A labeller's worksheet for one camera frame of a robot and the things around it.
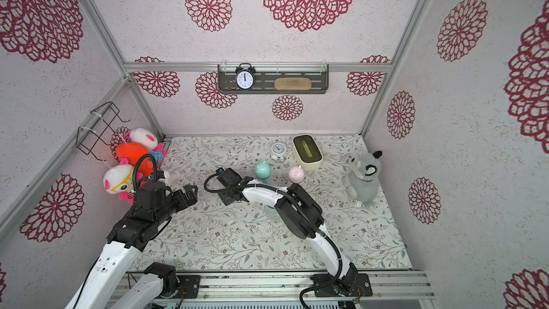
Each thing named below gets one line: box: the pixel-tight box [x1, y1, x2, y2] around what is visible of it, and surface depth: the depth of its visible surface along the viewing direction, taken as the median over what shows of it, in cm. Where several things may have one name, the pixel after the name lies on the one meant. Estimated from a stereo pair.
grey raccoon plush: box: [342, 150, 383, 204], surface depth 89 cm
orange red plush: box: [116, 141, 154, 177], surface depth 89 cm
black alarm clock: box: [235, 62, 256, 91], surface depth 92 cm
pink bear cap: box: [288, 165, 306, 185], surface depth 86 cm
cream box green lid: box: [291, 133, 324, 171], surface depth 108 cm
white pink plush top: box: [124, 127, 158, 150], surface depth 96 cm
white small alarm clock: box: [270, 142, 287, 161], surface depth 112 cm
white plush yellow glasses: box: [102, 157, 136, 205], surface depth 82 cm
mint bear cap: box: [255, 160, 272, 180], surface depth 87 cm
